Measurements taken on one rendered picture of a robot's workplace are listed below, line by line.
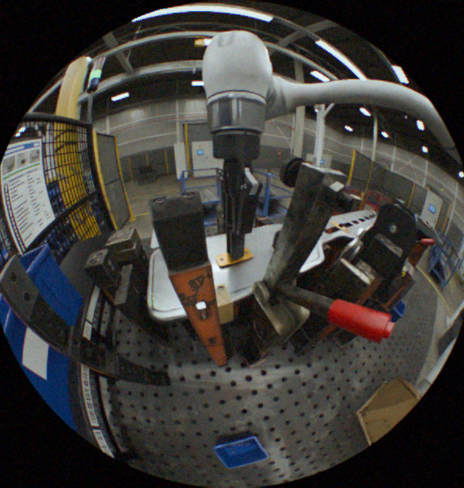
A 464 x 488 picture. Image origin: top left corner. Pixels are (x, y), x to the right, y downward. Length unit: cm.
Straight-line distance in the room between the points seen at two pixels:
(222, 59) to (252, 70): 4
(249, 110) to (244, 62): 7
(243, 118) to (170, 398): 66
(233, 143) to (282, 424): 66
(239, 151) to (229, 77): 11
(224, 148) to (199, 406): 61
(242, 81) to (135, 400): 77
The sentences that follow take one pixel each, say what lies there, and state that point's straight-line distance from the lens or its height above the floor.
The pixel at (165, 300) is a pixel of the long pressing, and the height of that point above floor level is 100.
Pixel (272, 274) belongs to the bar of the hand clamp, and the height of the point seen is 110.
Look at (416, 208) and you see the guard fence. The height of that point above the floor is 102.
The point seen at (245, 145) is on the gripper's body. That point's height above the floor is 123.
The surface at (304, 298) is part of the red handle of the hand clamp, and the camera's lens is 15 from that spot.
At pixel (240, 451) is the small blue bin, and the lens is 57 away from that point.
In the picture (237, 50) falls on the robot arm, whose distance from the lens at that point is 26.
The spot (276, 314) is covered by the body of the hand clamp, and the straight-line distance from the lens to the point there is 19.
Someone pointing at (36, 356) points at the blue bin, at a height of 110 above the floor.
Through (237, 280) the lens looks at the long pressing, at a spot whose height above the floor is 100.
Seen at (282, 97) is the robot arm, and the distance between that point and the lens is 36.
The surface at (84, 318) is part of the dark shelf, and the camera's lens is 32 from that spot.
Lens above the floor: 122
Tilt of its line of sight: 35 degrees down
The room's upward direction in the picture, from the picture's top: straight up
